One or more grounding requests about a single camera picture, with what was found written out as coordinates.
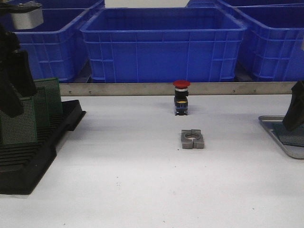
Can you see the green circuit board front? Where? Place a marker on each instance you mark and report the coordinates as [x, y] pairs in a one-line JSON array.
[[19, 129]]

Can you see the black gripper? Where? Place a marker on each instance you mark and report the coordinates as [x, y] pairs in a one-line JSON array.
[[19, 74]]

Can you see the blue plastic crate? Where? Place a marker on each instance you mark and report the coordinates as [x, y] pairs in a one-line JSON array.
[[162, 45], [56, 47], [272, 49]]

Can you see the steel table edge rail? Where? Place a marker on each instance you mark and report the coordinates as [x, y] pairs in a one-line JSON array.
[[159, 89]]

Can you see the red emergency stop button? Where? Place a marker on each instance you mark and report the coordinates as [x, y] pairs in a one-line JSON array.
[[180, 98]]

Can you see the blue crate rear centre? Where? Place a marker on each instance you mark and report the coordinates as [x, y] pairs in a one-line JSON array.
[[209, 3]]

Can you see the silver metal tray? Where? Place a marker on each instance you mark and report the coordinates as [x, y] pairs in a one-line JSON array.
[[292, 151]]

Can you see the green circuit board rear right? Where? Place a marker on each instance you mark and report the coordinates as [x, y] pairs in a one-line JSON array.
[[53, 95]]

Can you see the black slotted board rack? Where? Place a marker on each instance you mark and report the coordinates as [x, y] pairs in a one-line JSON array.
[[23, 165]]

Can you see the blue plastic crate left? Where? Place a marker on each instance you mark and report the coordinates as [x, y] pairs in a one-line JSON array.
[[56, 47]]

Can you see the blue crate rear right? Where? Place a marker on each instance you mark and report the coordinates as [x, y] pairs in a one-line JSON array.
[[241, 3]]

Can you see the blue plastic crate centre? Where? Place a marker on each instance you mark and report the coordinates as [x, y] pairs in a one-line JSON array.
[[162, 45]]

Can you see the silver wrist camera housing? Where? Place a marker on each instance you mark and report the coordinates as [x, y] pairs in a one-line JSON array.
[[28, 15]]

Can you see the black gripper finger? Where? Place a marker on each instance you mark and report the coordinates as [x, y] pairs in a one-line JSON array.
[[295, 113]]

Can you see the green perforated circuit board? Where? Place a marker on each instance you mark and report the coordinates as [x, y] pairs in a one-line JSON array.
[[292, 138]]

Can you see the grey metal clamp block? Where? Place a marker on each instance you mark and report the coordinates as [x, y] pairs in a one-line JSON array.
[[192, 139]]

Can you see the blue plastic crate right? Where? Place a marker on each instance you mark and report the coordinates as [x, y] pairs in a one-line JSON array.
[[272, 49]]

